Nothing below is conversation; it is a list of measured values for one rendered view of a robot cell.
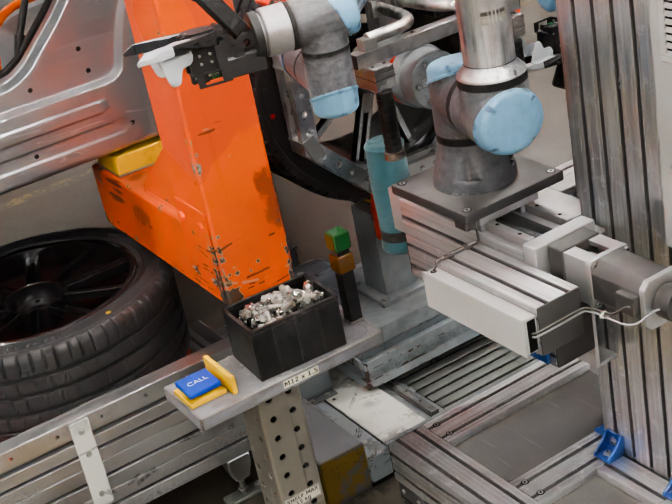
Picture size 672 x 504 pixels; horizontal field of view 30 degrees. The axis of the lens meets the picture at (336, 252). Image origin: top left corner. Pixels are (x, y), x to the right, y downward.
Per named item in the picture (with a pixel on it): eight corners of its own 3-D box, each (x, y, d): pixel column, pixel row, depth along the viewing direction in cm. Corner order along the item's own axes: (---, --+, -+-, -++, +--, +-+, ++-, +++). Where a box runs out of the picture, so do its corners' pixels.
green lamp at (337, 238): (342, 241, 258) (338, 224, 257) (352, 247, 255) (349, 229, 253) (326, 249, 257) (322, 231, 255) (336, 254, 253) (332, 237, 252)
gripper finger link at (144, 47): (131, 85, 193) (184, 76, 189) (120, 47, 191) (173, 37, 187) (140, 79, 196) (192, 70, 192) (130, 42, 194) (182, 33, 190)
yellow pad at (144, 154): (147, 145, 314) (142, 127, 312) (170, 158, 303) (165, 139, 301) (97, 164, 309) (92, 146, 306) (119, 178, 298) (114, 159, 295)
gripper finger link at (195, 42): (182, 56, 178) (222, 39, 185) (179, 45, 178) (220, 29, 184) (159, 58, 181) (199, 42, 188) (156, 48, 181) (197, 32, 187)
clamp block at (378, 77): (372, 78, 260) (368, 54, 258) (397, 86, 253) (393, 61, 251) (352, 86, 258) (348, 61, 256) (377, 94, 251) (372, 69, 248)
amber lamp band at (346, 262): (346, 263, 260) (343, 246, 259) (357, 268, 257) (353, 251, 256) (330, 270, 259) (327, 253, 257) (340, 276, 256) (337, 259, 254)
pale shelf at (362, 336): (341, 315, 272) (339, 303, 271) (385, 342, 258) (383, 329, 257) (166, 399, 254) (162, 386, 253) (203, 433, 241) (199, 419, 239)
